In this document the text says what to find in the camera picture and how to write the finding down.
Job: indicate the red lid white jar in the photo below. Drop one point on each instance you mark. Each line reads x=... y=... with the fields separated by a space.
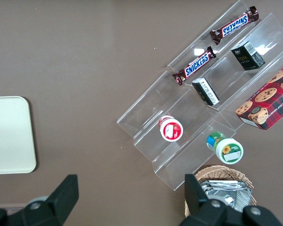
x=171 y=130

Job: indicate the silver foil wrapped pack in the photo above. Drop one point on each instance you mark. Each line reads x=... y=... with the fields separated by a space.
x=228 y=195

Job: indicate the light wicker basket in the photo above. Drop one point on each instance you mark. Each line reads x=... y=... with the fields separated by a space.
x=221 y=171

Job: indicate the clear acrylic stepped riser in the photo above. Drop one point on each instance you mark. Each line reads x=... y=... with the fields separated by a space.
x=226 y=70
x=179 y=108

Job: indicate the red plaid cookie box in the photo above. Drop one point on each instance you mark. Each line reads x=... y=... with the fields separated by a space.
x=266 y=99

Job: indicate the green lid white jar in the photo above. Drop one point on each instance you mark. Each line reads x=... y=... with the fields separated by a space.
x=228 y=150

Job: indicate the beige plastic tray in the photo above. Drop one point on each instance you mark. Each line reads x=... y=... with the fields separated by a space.
x=9 y=136

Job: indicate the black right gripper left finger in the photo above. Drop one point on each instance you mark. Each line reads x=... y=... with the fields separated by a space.
x=59 y=200

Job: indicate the Snickers chocolate bar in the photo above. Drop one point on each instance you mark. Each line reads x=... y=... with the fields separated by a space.
x=234 y=25
x=194 y=66

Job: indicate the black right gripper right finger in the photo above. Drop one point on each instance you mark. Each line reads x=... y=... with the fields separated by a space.
x=195 y=197

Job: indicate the small black carton box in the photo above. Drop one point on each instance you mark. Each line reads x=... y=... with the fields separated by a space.
x=246 y=57
x=205 y=92

